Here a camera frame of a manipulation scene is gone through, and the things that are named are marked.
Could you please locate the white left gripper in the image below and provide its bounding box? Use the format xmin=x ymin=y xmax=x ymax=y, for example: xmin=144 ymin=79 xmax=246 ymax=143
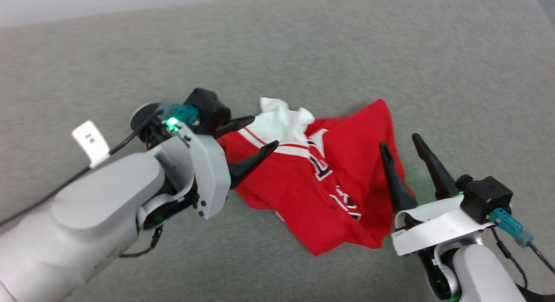
xmin=149 ymin=115 xmax=280 ymax=220

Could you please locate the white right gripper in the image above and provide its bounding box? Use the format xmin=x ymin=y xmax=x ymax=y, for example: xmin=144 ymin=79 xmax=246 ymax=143
xmin=379 ymin=134 xmax=495 ymax=256

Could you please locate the red white jersey garment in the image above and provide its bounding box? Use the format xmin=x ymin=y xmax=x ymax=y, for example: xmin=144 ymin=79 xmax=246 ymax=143
xmin=216 ymin=97 xmax=417 ymax=256

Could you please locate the teal left cable connector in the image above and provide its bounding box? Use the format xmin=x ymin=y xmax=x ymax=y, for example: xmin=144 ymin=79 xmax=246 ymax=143
xmin=156 ymin=103 xmax=199 ymax=125

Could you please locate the teal cable connector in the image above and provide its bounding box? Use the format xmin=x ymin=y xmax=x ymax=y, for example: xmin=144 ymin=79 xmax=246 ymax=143
xmin=490 ymin=207 xmax=535 ymax=249
xmin=156 ymin=103 xmax=199 ymax=125

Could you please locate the teal right cable connector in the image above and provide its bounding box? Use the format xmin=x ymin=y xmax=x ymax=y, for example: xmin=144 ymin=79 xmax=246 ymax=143
xmin=490 ymin=207 xmax=535 ymax=249

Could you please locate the black right camera cable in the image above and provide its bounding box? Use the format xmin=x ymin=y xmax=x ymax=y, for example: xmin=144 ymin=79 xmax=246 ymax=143
xmin=526 ymin=242 xmax=555 ymax=276

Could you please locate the black camera cable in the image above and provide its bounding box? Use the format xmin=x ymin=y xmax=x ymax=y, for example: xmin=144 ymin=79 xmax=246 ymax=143
xmin=526 ymin=242 xmax=555 ymax=276
xmin=0 ymin=111 xmax=163 ymax=228

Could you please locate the white paper cable tag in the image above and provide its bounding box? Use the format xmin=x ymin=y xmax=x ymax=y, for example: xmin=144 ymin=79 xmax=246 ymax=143
xmin=72 ymin=120 xmax=111 ymax=169

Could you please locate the black left camera cable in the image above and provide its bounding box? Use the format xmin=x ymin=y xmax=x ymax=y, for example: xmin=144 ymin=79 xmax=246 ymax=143
xmin=0 ymin=111 xmax=163 ymax=228

